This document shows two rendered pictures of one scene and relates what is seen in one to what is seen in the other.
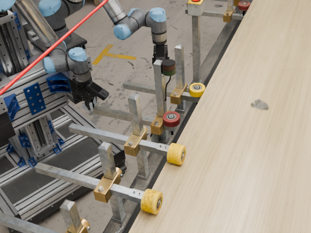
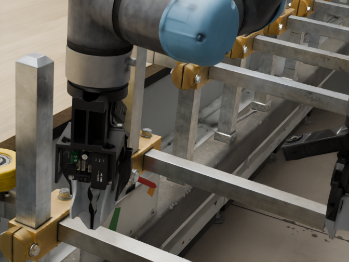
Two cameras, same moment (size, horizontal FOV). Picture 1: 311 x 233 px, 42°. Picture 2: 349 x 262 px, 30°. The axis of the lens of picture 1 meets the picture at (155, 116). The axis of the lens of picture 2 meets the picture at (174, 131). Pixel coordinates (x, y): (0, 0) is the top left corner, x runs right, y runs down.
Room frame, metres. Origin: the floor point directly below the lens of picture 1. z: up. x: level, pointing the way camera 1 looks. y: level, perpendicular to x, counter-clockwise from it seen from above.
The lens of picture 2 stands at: (2.49, 0.02, 1.38)
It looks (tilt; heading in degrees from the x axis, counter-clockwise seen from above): 25 degrees down; 178
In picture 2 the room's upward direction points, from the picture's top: 6 degrees clockwise
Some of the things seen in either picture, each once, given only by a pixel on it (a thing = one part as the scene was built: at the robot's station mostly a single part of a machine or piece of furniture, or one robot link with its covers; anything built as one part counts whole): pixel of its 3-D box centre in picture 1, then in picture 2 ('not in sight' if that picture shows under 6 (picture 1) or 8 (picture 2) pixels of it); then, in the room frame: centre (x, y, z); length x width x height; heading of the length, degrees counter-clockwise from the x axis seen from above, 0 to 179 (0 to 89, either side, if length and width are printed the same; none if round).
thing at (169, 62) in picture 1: (169, 83); not in sight; (1.46, -0.08, 1.06); 0.06 x 0.06 x 0.22; 64
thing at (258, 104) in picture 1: (260, 103); not in sight; (1.44, -0.48, 0.91); 0.09 x 0.07 x 0.02; 31
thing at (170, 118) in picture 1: (171, 125); not in sight; (1.42, -0.07, 0.85); 0.08 x 0.08 x 0.11
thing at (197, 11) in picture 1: (195, 7); not in sight; (1.94, -0.26, 1.18); 0.07 x 0.07 x 0.08; 64
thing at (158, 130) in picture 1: (161, 121); (129, 157); (1.46, -0.03, 0.85); 0.14 x 0.06 x 0.05; 154
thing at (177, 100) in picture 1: (179, 92); (42, 226); (1.68, -0.13, 0.84); 0.14 x 0.06 x 0.05; 154
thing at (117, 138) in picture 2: (160, 49); (94, 130); (1.78, -0.06, 1.05); 0.09 x 0.08 x 0.12; 175
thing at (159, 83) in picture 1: (161, 105); (127, 120); (1.48, -0.03, 0.93); 0.04 x 0.04 x 0.48; 64
